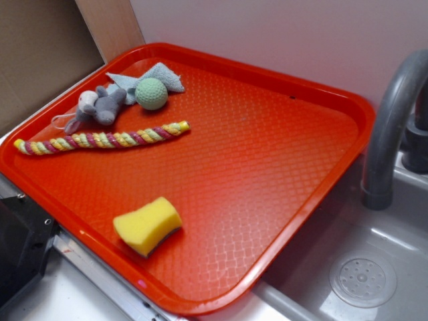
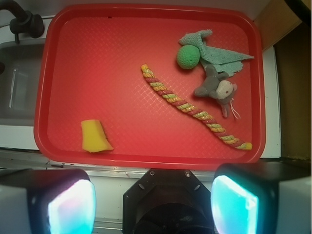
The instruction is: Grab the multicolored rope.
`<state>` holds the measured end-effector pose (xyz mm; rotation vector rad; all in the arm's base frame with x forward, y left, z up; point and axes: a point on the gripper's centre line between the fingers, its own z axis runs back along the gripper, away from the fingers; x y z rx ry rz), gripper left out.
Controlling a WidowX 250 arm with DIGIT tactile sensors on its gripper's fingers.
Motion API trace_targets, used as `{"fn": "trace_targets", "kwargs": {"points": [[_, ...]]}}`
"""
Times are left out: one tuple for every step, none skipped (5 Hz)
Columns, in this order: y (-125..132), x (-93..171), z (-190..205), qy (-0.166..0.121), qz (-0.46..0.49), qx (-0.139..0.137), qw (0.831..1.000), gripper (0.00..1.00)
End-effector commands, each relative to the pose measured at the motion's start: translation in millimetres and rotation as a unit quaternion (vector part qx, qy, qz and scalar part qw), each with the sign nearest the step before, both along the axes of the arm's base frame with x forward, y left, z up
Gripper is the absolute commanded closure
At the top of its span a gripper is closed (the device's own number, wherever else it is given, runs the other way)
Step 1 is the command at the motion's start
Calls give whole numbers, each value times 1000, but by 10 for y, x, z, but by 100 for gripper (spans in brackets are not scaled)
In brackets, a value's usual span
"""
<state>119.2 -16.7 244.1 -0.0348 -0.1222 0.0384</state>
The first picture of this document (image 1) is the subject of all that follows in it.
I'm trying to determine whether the orange plastic tray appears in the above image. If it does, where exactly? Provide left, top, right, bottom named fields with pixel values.
left=1, top=43, right=375, bottom=316

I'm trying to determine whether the light blue cloth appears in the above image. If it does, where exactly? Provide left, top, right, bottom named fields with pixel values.
left=106, top=63, right=185, bottom=105

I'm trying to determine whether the green dimpled ball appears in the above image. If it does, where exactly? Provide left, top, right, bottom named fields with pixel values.
left=135, top=78, right=168, bottom=111

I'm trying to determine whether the yellow sponge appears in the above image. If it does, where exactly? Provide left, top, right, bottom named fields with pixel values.
left=113, top=197, right=182, bottom=257

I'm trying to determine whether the grey plush animal toy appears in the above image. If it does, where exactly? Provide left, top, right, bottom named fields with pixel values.
left=51, top=86, right=126, bottom=135

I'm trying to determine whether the grey plastic sink basin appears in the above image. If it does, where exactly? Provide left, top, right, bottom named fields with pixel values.
left=251, top=149, right=428, bottom=321

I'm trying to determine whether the light wooden board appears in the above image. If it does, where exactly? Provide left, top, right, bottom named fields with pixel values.
left=76, top=0, right=145, bottom=64

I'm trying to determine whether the round sink drain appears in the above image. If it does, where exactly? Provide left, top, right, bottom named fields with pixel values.
left=329, top=253, right=397, bottom=308

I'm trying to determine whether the dark grey faucet knob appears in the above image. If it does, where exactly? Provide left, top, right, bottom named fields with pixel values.
left=402, top=85, right=427, bottom=174

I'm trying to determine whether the brown cardboard panel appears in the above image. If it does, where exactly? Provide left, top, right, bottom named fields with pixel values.
left=1, top=1, right=104, bottom=134

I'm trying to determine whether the grey toy faucet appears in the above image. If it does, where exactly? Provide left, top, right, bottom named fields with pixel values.
left=360, top=49, right=427, bottom=210

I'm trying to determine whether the multicolored twisted rope toy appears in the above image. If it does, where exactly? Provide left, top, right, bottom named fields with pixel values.
left=13, top=120, right=191, bottom=156

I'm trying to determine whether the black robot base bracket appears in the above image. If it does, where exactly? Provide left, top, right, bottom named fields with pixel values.
left=1, top=193, right=58, bottom=314

